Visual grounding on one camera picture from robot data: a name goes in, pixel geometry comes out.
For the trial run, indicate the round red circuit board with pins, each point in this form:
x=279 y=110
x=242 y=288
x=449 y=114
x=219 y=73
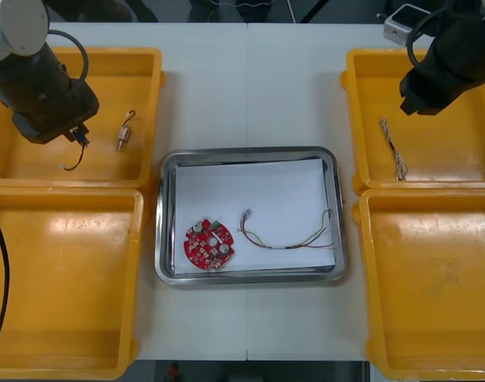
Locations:
x=208 y=244

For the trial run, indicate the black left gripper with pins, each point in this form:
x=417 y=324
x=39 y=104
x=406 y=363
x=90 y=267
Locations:
x=55 y=113

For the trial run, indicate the silver-grey and black right arm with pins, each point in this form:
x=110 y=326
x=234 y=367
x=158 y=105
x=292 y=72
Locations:
x=465 y=40

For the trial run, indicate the silver-grey and black left arm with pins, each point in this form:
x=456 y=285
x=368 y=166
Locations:
x=24 y=63

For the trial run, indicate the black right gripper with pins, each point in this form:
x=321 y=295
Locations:
x=425 y=89

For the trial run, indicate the yellow-orange plastic bin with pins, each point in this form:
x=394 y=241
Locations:
x=67 y=278
x=119 y=71
x=445 y=151
x=425 y=286

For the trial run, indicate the white paper sheet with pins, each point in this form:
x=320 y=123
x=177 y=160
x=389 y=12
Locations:
x=274 y=187

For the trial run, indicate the steel tray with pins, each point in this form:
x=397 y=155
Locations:
x=169 y=223

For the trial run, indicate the solenoid with white label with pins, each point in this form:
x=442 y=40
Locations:
x=123 y=136

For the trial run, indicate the solenoid with blue label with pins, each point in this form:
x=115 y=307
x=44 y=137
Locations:
x=80 y=138

